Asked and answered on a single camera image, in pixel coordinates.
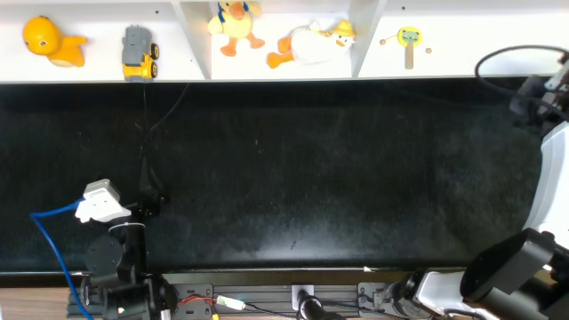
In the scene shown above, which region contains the black cable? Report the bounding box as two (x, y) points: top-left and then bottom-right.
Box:
(473, 44), (569, 122)

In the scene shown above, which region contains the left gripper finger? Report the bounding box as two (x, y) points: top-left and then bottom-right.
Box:
(131, 166), (168, 219)

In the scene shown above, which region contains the blue cable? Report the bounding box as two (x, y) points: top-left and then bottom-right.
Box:
(29, 197), (96, 320)

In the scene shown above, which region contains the yellow plush duck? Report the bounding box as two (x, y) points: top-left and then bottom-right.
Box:
(206, 0), (267, 58)

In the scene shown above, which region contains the orange rubber duck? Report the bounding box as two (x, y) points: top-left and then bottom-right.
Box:
(21, 15), (89, 69)

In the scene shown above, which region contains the white shelf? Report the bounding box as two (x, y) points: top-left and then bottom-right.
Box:
(0, 0), (569, 85)

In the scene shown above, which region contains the mounting rail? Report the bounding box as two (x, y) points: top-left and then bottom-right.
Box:
(66, 277), (414, 320)

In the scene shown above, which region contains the grey and yellow toy truck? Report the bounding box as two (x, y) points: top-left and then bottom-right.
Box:
(120, 24), (161, 84)

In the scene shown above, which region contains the white plush goose yellow hat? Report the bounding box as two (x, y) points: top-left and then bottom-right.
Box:
(265, 19), (357, 70)

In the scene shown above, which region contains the yellow rattle drum toy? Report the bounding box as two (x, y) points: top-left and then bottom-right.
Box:
(378, 26), (434, 71)

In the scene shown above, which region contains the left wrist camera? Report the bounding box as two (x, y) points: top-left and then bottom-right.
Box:
(74, 178), (133, 225)

